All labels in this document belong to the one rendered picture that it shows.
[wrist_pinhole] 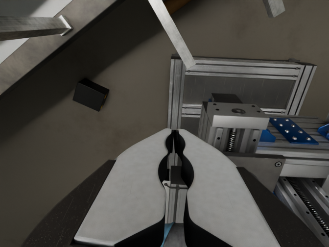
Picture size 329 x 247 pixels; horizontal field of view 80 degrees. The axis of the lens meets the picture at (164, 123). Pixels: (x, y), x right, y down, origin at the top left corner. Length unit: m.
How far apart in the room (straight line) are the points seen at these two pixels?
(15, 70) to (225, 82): 1.06
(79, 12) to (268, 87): 1.10
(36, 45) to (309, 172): 0.99
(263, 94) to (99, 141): 1.32
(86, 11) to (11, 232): 2.85
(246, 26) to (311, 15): 0.39
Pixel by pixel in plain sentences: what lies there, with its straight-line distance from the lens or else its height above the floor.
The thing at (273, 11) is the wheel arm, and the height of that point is 0.85.
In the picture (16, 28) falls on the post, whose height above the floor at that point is 0.96.
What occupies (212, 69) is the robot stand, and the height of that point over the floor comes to 0.23.
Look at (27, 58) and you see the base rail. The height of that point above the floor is 0.70.
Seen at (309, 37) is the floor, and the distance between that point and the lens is 1.68.
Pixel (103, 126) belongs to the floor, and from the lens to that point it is 1.72.
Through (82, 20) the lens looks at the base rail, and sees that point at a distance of 0.79.
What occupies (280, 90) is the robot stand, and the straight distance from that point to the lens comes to 1.45.
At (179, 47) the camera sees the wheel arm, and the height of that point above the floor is 0.84.
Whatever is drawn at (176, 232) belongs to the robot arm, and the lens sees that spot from 0.43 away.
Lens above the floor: 1.43
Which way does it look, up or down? 62 degrees down
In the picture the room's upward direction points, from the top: 175 degrees counter-clockwise
